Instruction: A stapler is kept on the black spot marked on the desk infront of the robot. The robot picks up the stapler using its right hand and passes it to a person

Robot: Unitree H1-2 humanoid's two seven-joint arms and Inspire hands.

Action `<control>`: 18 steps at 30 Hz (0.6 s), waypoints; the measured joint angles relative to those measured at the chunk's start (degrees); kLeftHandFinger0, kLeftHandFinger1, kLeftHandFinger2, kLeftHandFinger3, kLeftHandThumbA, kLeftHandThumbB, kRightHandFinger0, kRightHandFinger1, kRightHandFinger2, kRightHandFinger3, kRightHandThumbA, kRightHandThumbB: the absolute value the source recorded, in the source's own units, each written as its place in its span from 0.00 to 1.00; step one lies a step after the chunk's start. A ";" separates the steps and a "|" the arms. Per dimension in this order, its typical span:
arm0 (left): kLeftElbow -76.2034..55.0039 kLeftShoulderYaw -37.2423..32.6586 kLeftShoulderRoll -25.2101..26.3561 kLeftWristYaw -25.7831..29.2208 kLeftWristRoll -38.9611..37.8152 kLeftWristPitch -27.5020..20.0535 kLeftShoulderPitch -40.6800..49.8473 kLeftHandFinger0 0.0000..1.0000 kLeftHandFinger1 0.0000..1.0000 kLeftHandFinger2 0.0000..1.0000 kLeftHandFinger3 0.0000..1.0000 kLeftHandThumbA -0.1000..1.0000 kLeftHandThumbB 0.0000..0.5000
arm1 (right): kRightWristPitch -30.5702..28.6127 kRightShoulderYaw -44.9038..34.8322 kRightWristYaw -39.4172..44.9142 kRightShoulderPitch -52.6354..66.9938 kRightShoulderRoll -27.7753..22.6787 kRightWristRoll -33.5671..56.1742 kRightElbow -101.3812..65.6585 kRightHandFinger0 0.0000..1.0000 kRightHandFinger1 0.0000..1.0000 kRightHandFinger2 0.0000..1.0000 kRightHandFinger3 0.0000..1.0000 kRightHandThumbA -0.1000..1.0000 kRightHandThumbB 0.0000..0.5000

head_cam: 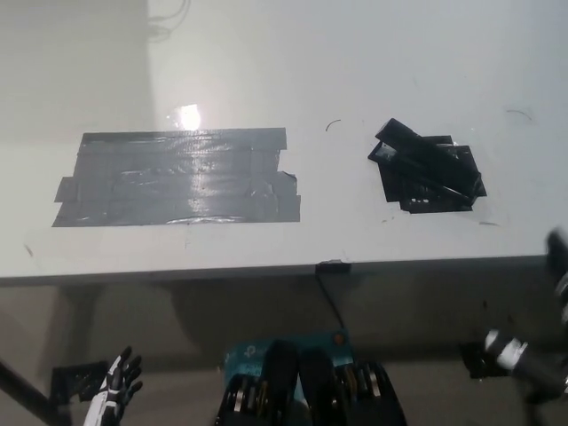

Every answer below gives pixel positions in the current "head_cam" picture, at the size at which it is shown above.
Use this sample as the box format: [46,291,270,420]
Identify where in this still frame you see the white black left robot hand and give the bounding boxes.
[83,345,145,426]

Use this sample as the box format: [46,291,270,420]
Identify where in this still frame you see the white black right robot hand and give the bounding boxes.
[483,228,568,405]

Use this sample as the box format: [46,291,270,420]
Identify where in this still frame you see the black ribbed robot torso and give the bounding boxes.
[215,339,407,426]

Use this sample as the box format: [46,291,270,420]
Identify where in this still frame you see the black metal bar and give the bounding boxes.
[0,354,72,426]

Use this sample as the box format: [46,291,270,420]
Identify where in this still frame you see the teal router box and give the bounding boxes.
[224,328,356,394]

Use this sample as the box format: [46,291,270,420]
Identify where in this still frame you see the thin black cable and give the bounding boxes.
[317,271,348,332]

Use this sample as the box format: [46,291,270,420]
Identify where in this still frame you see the large grey duct tape patch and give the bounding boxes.
[51,127,302,228]

